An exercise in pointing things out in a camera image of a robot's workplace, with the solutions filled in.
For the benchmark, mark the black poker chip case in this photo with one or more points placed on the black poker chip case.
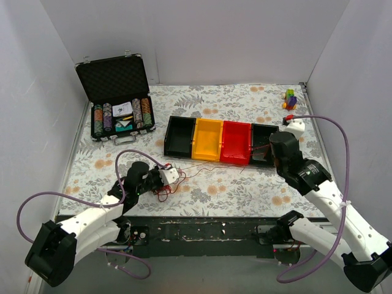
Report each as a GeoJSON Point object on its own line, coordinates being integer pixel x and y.
{"type": "Point", "coordinates": [114, 81]}

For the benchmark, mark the black bin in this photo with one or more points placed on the black bin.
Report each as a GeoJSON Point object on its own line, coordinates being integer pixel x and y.
{"type": "Point", "coordinates": [260, 145]}
{"type": "Point", "coordinates": [179, 137]}

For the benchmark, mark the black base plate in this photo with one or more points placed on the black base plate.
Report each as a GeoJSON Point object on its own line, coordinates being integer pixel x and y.
{"type": "Point", "coordinates": [200, 236]}

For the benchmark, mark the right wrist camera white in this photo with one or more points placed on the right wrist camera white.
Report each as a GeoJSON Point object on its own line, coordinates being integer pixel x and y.
{"type": "Point", "coordinates": [295, 126]}

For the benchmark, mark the floral table mat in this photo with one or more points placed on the floral table mat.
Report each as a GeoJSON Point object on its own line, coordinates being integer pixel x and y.
{"type": "Point", "coordinates": [209, 189]}

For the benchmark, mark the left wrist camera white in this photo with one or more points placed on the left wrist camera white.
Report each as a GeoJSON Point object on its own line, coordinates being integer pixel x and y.
{"type": "Point", "coordinates": [169, 175]}

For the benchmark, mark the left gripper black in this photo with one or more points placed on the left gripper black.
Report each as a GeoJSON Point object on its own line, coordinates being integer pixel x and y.
{"type": "Point", "coordinates": [157, 179]}

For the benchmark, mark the yellow bin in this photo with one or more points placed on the yellow bin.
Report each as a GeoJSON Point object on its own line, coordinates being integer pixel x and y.
{"type": "Point", "coordinates": [207, 140]}

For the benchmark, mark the playing card deck white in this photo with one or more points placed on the playing card deck white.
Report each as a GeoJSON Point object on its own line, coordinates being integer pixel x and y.
{"type": "Point", "coordinates": [122, 109]}

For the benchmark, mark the left black bin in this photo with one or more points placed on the left black bin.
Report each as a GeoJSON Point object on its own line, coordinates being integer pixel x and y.
{"type": "Point", "coordinates": [179, 137]}

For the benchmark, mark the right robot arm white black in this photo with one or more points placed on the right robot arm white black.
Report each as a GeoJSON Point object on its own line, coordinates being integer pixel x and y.
{"type": "Point", "coordinates": [324, 196]}

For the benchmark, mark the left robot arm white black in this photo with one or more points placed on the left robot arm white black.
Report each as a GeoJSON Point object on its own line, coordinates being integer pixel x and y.
{"type": "Point", "coordinates": [58, 247]}

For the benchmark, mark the teal card box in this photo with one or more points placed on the teal card box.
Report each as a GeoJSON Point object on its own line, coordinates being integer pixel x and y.
{"type": "Point", "coordinates": [122, 126]}

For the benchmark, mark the right black bin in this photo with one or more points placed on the right black bin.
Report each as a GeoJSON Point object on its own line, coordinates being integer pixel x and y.
{"type": "Point", "coordinates": [260, 145]}

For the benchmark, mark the aluminium rail frame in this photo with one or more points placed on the aluminium rail frame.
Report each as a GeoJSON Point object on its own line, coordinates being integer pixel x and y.
{"type": "Point", "coordinates": [363, 254]}

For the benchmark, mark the colourful toy block train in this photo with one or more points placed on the colourful toy block train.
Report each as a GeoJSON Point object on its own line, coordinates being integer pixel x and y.
{"type": "Point", "coordinates": [290, 100]}

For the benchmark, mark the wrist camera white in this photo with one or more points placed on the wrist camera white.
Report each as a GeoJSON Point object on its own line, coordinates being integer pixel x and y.
{"type": "Point", "coordinates": [169, 175]}
{"type": "Point", "coordinates": [295, 126]}

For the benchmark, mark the red bin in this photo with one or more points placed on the red bin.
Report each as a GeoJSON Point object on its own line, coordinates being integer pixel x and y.
{"type": "Point", "coordinates": [236, 143]}

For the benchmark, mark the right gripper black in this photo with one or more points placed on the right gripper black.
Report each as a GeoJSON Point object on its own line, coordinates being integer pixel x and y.
{"type": "Point", "coordinates": [264, 154]}

